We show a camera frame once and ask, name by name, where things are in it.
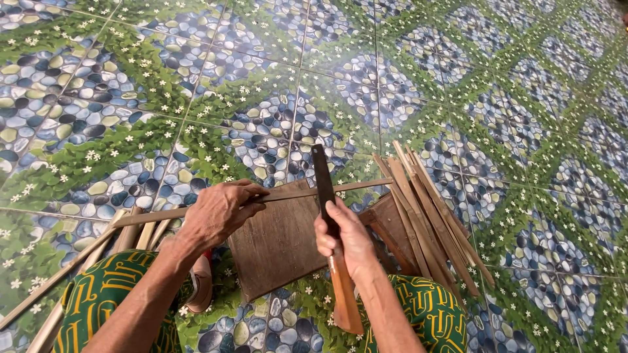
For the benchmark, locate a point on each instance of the person's left hand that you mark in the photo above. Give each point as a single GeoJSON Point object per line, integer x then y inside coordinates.
{"type": "Point", "coordinates": [216, 215]}

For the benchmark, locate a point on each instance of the person's right hand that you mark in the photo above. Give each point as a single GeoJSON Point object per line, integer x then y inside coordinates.
{"type": "Point", "coordinates": [353, 245]}

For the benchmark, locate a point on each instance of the long thin bamboo strip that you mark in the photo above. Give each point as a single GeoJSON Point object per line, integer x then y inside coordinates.
{"type": "Point", "coordinates": [304, 192]}

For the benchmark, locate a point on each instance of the pale bamboo slat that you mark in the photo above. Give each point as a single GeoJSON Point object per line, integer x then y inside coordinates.
{"type": "Point", "coordinates": [128, 230]}
{"type": "Point", "coordinates": [145, 235]}
{"type": "Point", "coordinates": [163, 228]}
{"type": "Point", "coordinates": [59, 277]}

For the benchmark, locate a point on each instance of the small brown wooden stool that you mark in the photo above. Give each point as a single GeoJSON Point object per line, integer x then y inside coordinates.
{"type": "Point", "coordinates": [279, 240]}

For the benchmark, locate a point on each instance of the person's bare foot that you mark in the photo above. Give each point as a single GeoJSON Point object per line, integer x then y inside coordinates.
{"type": "Point", "coordinates": [201, 289]}

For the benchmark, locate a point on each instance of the pile of bamboo strips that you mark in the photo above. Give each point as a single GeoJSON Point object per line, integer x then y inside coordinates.
{"type": "Point", "coordinates": [431, 215]}

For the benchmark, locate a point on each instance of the person's right leg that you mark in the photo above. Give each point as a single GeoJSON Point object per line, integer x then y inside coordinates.
{"type": "Point", "coordinates": [431, 314]}

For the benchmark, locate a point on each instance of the person's leg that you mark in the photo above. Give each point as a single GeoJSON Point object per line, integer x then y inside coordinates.
{"type": "Point", "coordinates": [431, 314]}
{"type": "Point", "coordinates": [108, 299]}

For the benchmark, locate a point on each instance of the person's left leg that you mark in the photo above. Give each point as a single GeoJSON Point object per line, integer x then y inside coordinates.
{"type": "Point", "coordinates": [108, 299]}

